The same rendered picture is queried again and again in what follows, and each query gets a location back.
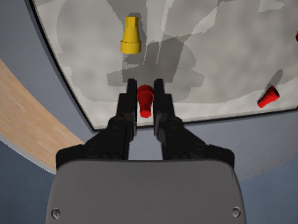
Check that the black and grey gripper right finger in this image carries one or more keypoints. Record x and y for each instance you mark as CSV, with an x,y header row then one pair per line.
x,y
181,143

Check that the yellow wire connector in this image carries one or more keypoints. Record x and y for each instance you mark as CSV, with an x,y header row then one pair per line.
x,y
131,44

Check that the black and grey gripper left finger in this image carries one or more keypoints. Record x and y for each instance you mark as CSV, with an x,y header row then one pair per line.
x,y
110,142

